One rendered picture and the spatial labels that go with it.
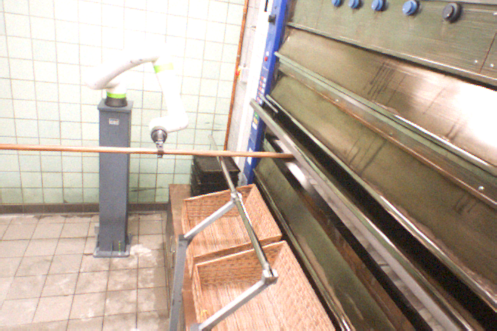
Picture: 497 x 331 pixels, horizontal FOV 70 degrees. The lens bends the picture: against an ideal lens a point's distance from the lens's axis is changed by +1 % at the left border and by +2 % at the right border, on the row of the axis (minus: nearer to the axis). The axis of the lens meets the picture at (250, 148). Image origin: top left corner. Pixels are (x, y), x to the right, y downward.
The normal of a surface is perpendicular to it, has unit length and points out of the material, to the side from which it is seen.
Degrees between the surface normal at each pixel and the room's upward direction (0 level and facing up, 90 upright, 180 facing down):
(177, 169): 90
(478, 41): 90
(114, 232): 90
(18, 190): 90
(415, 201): 70
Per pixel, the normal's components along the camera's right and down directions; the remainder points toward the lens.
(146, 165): 0.26, 0.42
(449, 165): -0.95, -0.04
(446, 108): -0.84, -0.36
